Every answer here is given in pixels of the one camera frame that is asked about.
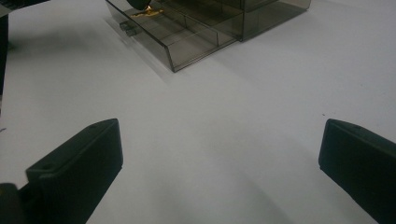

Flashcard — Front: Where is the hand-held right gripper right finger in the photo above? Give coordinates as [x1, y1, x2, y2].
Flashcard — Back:
[318, 118, 396, 224]

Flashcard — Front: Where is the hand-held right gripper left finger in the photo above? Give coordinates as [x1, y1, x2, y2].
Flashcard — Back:
[18, 118, 124, 224]

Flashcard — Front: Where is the small gold ornament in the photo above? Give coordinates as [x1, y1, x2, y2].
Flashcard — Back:
[130, 5, 165, 19]

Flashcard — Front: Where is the smoky transparent drawer cabinet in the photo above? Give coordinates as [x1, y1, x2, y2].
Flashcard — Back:
[155, 0, 313, 43]

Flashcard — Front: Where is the white table board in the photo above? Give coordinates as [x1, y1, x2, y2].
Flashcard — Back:
[0, 0, 396, 224]

